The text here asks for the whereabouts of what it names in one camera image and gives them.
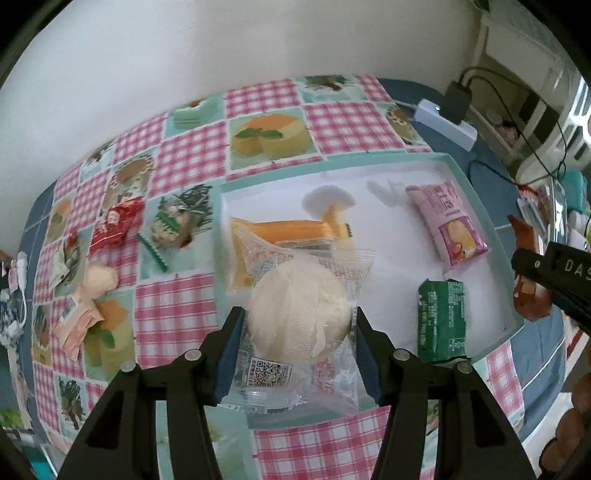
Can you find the clear packet with white bun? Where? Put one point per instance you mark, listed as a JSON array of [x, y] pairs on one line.
[[295, 314]]

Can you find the white shelf unit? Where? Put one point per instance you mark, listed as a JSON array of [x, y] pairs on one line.
[[498, 50]]

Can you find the dark red snack packet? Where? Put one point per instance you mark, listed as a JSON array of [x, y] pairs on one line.
[[531, 304]]

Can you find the pink checked printed tablecloth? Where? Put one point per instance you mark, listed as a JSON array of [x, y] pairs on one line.
[[189, 152]]

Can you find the pink snack packet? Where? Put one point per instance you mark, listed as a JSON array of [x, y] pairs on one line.
[[448, 221]]

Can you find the small red candy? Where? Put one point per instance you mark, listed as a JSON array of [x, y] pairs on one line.
[[71, 242]]

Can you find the teal object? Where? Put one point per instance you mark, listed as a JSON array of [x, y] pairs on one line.
[[575, 187]]

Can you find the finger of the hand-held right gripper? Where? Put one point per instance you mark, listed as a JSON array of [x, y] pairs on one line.
[[577, 309], [554, 267]]

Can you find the brown lumpy object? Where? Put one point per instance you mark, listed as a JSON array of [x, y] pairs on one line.
[[570, 434]]

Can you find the black plug adapter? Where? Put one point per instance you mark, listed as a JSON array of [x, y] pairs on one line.
[[458, 101]]

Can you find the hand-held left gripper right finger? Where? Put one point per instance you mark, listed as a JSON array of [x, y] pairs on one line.
[[369, 364]]

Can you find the red candy packet with figure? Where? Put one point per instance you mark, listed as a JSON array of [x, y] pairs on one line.
[[115, 221]]

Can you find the pink and orange wafer packet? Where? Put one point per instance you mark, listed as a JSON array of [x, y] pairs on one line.
[[76, 330]]

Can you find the white power strip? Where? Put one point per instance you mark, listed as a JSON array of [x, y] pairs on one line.
[[443, 122]]

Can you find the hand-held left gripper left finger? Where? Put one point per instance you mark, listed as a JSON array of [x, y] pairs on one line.
[[229, 360]]

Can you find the white charger plug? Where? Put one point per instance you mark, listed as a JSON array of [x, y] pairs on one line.
[[22, 272]]

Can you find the orange cake packet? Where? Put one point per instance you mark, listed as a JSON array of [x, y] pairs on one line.
[[286, 228]]

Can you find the white box with teal rim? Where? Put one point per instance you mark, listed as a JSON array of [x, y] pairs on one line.
[[383, 258]]

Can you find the green snack packet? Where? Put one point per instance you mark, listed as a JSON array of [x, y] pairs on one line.
[[441, 318]]

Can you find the small white snack packet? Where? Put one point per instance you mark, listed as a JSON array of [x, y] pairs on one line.
[[62, 270]]

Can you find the cream jelly cup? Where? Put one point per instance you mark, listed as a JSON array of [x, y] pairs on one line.
[[99, 279]]

